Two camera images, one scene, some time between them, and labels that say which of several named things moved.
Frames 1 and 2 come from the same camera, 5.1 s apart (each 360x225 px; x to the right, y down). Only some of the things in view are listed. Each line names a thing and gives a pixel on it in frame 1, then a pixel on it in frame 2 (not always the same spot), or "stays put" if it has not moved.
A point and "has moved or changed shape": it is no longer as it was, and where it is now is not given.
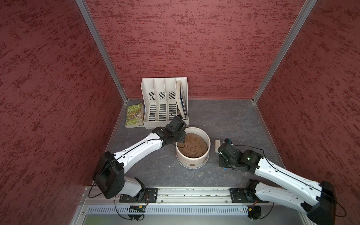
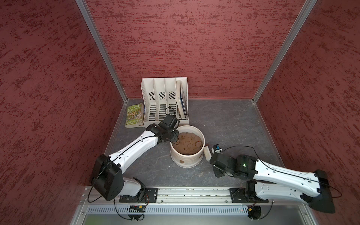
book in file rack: [181, 99] stays put
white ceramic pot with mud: [194, 153] has moved or changed shape
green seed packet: [134, 117] stays put
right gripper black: [221, 163] to [218, 173]
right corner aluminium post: [308, 7] stays put
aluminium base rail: [178, 196] stays put
